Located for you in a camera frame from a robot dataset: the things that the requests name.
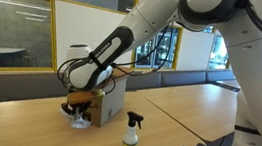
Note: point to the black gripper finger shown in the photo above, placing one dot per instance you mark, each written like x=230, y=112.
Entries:
x=71, y=114
x=87, y=115

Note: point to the brown cardboard shipping box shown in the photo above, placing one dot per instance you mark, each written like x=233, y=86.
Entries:
x=114, y=97

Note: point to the dark stool behind glass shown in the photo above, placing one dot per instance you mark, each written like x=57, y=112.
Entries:
x=29, y=60

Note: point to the grey bench sofa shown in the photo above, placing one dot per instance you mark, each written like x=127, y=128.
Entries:
x=18, y=86

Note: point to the white spray bottle black trigger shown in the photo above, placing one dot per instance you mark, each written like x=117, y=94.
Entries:
x=130, y=143

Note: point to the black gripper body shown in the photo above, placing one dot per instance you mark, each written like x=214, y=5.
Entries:
x=78, y=107

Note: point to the small clear plastic bag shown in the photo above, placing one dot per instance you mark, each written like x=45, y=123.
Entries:
x=80, y=124

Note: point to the yellow framed window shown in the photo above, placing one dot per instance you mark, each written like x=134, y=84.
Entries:
x=9, y=28
x=169, y=50

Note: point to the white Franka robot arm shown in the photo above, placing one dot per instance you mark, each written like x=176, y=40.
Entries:
x=151, y=15

